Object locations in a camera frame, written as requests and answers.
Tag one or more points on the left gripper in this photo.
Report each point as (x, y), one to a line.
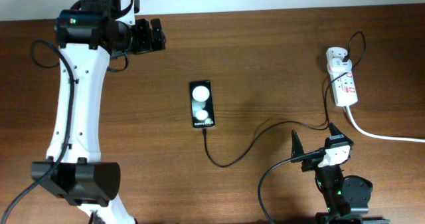
(146, 44)

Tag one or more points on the white power strip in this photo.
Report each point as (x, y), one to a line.
(343, 84)

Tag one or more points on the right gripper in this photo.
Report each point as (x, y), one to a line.
(297, 150)

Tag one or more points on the white charger plug adapter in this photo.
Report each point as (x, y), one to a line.
(337, 65)

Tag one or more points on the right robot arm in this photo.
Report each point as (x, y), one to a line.
(346, 197)

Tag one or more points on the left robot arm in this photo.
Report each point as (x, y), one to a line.
(88, 36)

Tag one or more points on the black smartphone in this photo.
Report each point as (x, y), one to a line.
(202, 107)

